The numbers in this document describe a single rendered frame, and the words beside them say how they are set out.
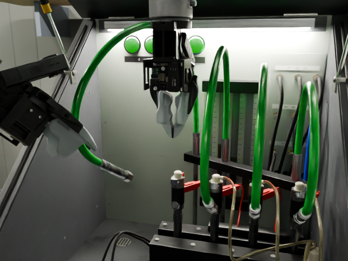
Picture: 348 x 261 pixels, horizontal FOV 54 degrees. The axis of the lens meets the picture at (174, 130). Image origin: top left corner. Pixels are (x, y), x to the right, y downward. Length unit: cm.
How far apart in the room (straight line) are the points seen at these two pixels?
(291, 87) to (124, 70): 46
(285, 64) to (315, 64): 7
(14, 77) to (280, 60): 63
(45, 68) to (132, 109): 48
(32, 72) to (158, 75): 20
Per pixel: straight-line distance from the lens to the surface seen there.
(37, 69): 58
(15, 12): 315
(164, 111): 65
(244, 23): 91
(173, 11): 59
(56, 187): 90
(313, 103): 59
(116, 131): 106
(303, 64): 94
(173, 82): 58
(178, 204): 73
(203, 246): 75
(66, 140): 58
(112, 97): 104
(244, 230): 79
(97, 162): 64
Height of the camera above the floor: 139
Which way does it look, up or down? 14 degrees down
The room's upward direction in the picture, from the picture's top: straight up
